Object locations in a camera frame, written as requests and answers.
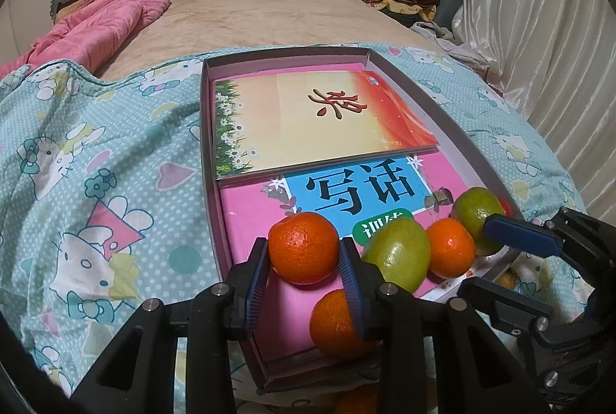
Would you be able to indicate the beige bed sheet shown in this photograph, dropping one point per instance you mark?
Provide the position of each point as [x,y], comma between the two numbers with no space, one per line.
[288,15]

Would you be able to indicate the white crumpled cloth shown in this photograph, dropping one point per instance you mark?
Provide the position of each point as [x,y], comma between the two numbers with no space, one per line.
[452,43]

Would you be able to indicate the blue cartoon printed blanket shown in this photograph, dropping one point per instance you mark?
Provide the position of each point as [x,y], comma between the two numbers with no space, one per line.
[120,154]

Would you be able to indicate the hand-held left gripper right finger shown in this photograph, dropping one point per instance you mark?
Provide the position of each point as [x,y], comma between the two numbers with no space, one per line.
[353,293]

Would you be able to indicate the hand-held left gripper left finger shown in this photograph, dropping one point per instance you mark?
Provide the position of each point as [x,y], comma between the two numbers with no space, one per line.
[255,289]

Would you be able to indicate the brown longan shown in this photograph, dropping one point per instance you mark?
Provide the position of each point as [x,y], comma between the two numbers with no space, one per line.
[507,280]

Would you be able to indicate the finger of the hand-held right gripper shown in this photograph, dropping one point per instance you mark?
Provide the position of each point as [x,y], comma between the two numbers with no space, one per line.
[505,303]
[519,233]

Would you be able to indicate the yellow orange book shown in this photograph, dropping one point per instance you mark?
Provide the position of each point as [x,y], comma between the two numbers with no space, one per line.
[298,120]

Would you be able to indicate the pink blue book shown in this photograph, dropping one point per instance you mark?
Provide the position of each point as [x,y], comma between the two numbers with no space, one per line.
[288,313]

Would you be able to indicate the grey cardboard box tray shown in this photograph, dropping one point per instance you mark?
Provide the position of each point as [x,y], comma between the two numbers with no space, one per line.
[288,60]

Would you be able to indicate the orange mandarin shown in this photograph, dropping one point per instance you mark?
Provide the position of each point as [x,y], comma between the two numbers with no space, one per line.
[303,248]
[450,248]
[356,402]
[332,327]

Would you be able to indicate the grey blue cushion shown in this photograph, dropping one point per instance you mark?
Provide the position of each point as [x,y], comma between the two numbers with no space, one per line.
[447,0]

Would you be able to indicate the green jujube fruit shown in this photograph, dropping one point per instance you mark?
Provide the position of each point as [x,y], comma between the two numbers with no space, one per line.
[398,253]
[474,212]

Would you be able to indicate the white satin curtain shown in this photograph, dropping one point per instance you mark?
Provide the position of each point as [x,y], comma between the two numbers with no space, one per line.
[529,10]

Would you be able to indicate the pink quilt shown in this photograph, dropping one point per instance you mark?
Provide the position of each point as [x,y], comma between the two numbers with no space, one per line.
[106,19]

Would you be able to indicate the red cherry tomato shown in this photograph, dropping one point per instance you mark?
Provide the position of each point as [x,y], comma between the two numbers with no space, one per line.
[504,205]

